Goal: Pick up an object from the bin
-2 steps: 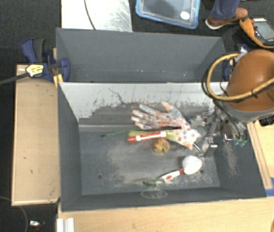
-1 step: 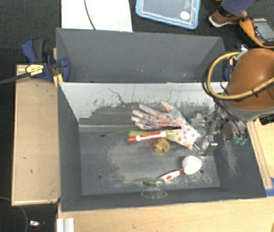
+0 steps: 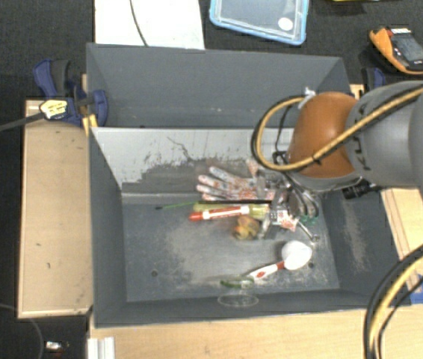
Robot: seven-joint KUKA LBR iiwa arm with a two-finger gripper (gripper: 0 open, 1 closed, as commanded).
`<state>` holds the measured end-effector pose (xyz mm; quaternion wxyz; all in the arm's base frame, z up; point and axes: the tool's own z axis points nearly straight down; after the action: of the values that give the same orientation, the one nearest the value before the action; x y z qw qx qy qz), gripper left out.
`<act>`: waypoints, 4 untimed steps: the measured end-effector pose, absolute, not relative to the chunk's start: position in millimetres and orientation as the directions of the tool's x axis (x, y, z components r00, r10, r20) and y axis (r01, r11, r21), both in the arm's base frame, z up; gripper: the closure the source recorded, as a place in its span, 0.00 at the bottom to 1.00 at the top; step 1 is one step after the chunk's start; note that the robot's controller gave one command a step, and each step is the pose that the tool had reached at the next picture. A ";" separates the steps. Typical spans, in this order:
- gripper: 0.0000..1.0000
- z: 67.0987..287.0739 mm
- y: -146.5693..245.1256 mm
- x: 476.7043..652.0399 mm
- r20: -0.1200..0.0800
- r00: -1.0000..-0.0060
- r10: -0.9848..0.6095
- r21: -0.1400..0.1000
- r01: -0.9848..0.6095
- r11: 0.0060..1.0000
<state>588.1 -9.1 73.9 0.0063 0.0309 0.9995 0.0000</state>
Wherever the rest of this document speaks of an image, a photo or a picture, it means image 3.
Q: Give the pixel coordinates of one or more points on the red and white marker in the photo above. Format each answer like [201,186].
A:
[222,213]

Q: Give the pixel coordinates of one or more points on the grey metal bin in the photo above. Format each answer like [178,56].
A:
[204,88]

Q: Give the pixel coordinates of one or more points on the pale wood board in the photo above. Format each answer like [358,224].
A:
[56,219]

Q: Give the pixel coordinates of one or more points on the clear glass with green rim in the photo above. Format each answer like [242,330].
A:
[237,283]

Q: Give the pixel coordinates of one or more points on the black cylinder on white bracket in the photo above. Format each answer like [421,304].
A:
[359,191]

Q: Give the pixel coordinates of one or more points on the thin black stick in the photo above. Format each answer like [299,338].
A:
[234,201]

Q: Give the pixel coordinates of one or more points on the thin green stick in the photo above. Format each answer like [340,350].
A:
[176,205]

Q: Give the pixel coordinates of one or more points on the yellow and orange toy fruit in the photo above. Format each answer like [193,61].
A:
[246,228]

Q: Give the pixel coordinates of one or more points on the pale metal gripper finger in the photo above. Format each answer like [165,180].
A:
[261,188]
[267,228]

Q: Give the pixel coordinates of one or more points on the white glove with red print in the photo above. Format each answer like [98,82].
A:
[230,185]

